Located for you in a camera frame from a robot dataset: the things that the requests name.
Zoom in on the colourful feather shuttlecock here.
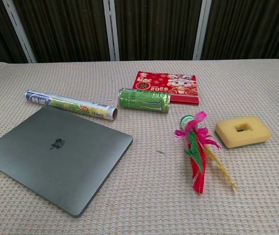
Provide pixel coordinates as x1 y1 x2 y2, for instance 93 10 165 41
174 111 238 194

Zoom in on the green drink can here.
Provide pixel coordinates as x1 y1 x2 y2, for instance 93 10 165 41
117 87 171 115

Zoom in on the red printed packet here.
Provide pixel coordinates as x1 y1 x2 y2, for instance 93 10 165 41
132 70 201 106

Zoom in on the cling film roll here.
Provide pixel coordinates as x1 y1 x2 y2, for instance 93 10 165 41
23 90 118 121

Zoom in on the beige woven tablecloth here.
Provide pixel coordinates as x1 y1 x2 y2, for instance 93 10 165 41
0 58 279 235

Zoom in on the black pleated curtain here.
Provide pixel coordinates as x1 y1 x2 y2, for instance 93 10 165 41
0 0 279 66

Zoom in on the grey closed laptop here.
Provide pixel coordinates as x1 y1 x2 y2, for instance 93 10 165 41
0 105 134 218

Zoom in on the white metal rail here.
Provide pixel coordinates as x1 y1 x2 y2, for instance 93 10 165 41
104 0 120 61
2 0 37 64
192 0 212 61

